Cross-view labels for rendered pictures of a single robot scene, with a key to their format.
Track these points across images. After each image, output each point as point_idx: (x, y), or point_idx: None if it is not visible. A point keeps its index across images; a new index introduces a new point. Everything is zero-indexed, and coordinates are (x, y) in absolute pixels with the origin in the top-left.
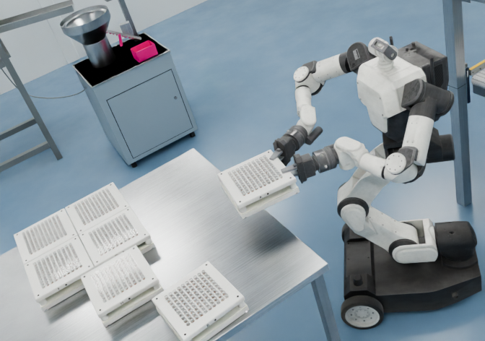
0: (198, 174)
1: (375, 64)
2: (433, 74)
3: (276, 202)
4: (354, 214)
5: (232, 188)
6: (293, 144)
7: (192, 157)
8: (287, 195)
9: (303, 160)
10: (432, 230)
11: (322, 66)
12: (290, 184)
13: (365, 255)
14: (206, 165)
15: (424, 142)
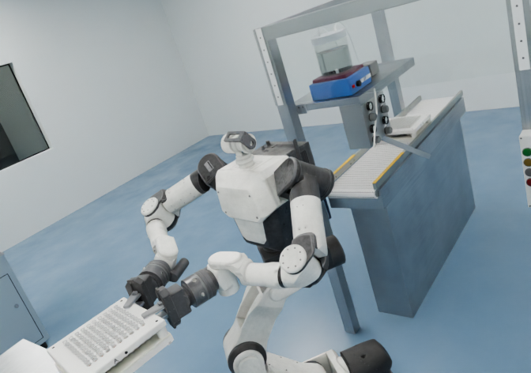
0: (29, 369)
1: (233, 166)
2: (301, 159)
3: (142, 363)
4: (250, 363)
5: (70, 362)
6: (153, 283)
7: (20, 351)
8: (156, 348)
9: (170, 291)
10: (341, 360)
11: (173, 191)
12: (158, 330)
13: None
14: (40, 353)
15: (319, 224)
